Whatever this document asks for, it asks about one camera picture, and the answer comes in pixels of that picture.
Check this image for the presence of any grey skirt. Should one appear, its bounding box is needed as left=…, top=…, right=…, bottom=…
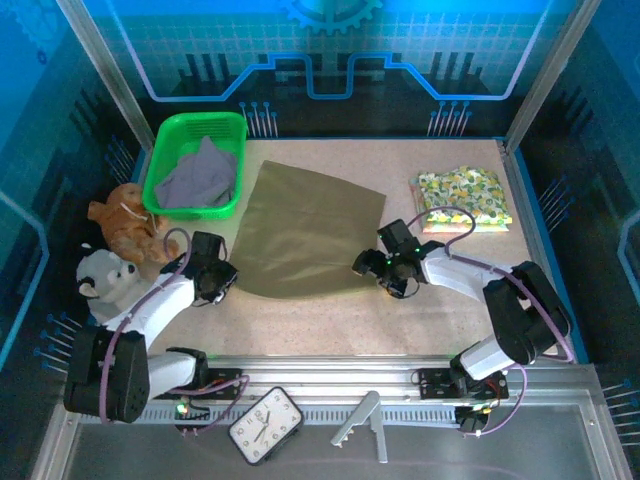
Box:
left=153, top=135, right=239, bottom=209

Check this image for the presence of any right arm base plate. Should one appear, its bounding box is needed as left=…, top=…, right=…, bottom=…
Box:
left=413, top=366, right=510, bottom=401

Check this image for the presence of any green plastic basket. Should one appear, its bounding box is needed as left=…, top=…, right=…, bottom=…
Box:
left=142, top=112, right=249, bottom=222

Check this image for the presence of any grey white husky plush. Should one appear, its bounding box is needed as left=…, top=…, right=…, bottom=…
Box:
left=75, top=243, right=154, bottom=326

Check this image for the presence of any pastel floral skirt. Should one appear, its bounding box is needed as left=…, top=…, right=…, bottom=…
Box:
left=409, top=172, right=513, bottom=234

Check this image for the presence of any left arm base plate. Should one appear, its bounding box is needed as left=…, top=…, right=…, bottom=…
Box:
left=197, top=367, right=244, bottom=399

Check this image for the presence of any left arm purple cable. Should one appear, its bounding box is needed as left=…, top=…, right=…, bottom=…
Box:
left=97, top=227, right=250, bottom=436

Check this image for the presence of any lemon print skirt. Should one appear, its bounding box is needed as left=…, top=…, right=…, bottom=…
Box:
left=417, top=166, right=514, bottom=227

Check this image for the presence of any brown teddy bear plush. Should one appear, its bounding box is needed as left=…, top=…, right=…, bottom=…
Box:
left=87, top=183, right=181, bottom=265

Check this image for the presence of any grey metal bracket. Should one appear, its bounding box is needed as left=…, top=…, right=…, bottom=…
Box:
left=329, top=390, right=389, bottom=464

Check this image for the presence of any aluminium front frame rail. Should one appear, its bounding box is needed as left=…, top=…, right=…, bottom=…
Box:
left=64, top=353, right=601, bottom=401

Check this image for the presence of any small black controller board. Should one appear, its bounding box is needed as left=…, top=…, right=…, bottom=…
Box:
left=454, top=404, right=494, bottom=436
left=173, top=399, right=211, bottom=436

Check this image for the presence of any black white alarm clock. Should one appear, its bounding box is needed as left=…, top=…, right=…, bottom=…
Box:
left=228, top=385, right=305, bottom=466

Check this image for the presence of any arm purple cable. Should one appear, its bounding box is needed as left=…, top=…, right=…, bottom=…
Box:
left=409, top=205, right=576, bottom=437
left=97, top=227, right=250, bottom=436

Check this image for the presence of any slotted grey cable duct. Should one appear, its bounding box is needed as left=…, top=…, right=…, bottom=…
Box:
left=144, top=405, right=466, bottom=427

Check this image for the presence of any olive khaki skirt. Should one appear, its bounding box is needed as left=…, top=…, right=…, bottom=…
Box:
left=230, top=159, right=389, bottom=301

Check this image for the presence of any aluminium frame post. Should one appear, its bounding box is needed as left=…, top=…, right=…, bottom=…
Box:
left=504, top=0, right=604, bottom=151
left=55, top=0, right=155, bottom=149

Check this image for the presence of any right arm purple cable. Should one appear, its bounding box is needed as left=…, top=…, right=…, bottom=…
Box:
left=409, top=205, right=576, bottom=437

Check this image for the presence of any aluminium side rail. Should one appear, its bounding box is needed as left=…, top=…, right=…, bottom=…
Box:
left=495, top=138, right=576, bottom=364

